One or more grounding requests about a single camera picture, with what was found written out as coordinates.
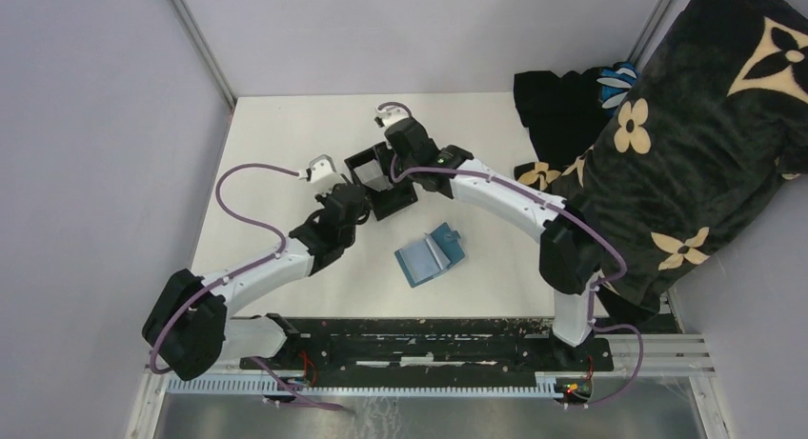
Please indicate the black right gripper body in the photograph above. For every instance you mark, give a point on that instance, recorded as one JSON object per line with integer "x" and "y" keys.
{"x": 408, "y": 168}

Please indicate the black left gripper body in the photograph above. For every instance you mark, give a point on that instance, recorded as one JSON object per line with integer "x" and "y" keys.
{"x": 350, "y": 236}

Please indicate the blue leather card holder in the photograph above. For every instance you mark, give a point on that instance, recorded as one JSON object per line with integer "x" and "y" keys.
{"x": 430, "y": 256}

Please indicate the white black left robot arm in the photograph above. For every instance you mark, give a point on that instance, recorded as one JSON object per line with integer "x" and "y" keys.
{"x": 193, "y": 325}

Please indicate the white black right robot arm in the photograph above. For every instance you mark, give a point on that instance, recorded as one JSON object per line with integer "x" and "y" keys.
{"x": 570, "y": 249}

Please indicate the black plastic card bin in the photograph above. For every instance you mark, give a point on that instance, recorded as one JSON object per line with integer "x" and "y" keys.
{"x": 383, "y": 204}

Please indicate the stack of silver cards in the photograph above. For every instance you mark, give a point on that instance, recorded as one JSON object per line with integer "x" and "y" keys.
{"x": 371, "y": 175}

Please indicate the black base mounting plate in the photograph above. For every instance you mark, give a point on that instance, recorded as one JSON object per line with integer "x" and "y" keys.
{"x": 432, "y": 352}

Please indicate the black cloth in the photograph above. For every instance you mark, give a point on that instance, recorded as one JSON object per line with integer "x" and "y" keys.
{"x": 563, "y": 114}

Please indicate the blue white patterned cloth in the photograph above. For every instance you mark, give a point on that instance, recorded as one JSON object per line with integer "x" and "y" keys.
{"x": 614, "y": 84}

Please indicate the black floral fleece blanket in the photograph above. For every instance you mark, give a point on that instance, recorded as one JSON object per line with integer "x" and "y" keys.
{"x": 712, "y": 128}

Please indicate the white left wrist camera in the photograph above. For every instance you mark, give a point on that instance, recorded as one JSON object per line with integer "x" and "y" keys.
{"x": 321, "y": 172}

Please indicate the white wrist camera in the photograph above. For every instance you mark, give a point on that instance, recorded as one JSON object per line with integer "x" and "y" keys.
{"x": 386, "y": 116}
{"x": 321, "y": 172}

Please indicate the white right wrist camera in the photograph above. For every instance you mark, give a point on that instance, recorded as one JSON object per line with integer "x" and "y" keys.
{"x": 386, "y": 116}

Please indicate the aluminium frame rail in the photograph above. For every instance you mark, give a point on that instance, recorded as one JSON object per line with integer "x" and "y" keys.
{"x": 661, "y": 355}

